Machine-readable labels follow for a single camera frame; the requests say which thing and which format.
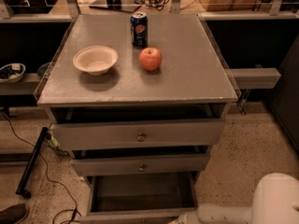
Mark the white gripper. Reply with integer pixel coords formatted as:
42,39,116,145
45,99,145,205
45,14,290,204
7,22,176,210
169,211,198,224

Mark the grey bottom drawer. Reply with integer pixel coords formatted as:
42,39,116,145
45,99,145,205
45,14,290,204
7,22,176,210
78,172,197,224

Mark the grey drawer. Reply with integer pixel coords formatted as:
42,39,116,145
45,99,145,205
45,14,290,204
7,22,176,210
51,105,224,150
71,147,210,176
78,172,197,224

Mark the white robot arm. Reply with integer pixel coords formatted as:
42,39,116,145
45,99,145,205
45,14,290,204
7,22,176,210
168,173,299,224

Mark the grey middle drawer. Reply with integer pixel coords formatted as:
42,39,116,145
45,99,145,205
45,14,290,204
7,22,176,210
71,147,210,176

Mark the grey top drawer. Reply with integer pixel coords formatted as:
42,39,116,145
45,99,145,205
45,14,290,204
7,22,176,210
51,105,224,150

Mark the grey drawer cabinet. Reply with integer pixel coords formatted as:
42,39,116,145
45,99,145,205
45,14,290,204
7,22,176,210
33,13,242,185

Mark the dark cabinet at right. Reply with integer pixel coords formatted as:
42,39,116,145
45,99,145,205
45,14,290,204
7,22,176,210
265,35,299,153

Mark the red apple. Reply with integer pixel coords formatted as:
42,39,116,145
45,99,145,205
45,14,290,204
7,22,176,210
139,48,162,71

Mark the black bar on floor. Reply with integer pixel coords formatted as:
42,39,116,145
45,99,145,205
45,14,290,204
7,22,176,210
15,127,48,199

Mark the brown shoe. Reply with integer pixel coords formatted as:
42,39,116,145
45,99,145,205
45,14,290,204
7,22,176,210
0,203,28,224

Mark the beige paper bowl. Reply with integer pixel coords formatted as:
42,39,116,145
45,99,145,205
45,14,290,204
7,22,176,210
73,46,119,76

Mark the blue Pepsi can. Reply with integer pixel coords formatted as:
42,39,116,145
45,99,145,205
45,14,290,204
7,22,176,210
130,12,148,47

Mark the black monitor stand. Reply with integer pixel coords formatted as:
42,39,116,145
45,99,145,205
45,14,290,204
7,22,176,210
89,0,140,13

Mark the white bowl with items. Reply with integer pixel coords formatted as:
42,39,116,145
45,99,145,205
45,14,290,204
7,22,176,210
0,63,26,83

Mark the black floor cable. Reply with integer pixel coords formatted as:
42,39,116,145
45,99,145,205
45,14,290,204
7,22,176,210
0,110,82,224

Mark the grey metal side rail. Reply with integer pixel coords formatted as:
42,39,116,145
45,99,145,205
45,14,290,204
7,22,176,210
228,68,281,90

